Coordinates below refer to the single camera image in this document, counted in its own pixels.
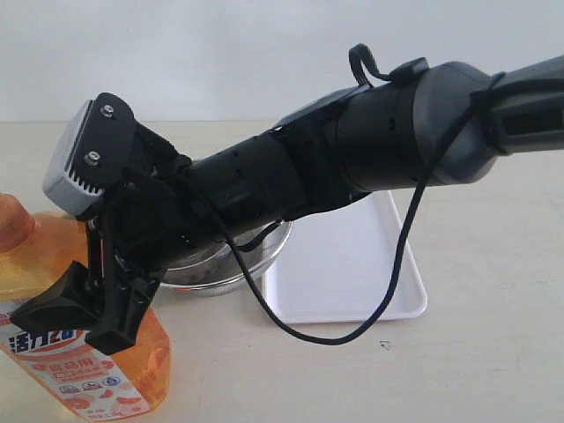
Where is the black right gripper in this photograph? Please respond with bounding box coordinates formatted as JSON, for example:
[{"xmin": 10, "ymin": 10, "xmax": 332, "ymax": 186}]
[{"xmin": 11, "ymin": 167, "xmax": 198, "ymax": 355}]

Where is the orange soap pump bottle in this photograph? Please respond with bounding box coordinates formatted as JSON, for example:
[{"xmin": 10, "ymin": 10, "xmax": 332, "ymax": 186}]
[{"xmin": 1, "ymin": 194, "xmax": 171, "ymax": 422}]

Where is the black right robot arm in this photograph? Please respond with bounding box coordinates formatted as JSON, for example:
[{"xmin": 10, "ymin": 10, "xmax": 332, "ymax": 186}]
[{"xmin": 11, "ymin": 44, "xmax": 563, "ymax": 355}]

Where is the steel mesh colander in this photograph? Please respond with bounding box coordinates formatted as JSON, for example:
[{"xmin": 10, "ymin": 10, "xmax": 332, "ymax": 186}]
[{"xmin": 161, "ymin": 222, "xmax": 293, "ymax": 296}]

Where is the white foam tray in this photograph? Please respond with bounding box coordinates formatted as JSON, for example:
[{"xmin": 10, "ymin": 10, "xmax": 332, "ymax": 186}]
[{"xmin": 262, "ymin": 191, "xmax": 402, "ymax": 324}]

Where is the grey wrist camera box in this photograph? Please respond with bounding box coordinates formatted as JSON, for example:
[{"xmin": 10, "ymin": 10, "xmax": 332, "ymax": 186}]
[{"xmin": 41, "ymin": 92, "xmax": 137, "ymax": 221}]

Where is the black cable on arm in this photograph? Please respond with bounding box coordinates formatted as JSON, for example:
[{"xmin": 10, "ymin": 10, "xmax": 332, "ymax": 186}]
[{"xmin": 184, "ymin": 43, "xmax": 508, "ymax": 347}]

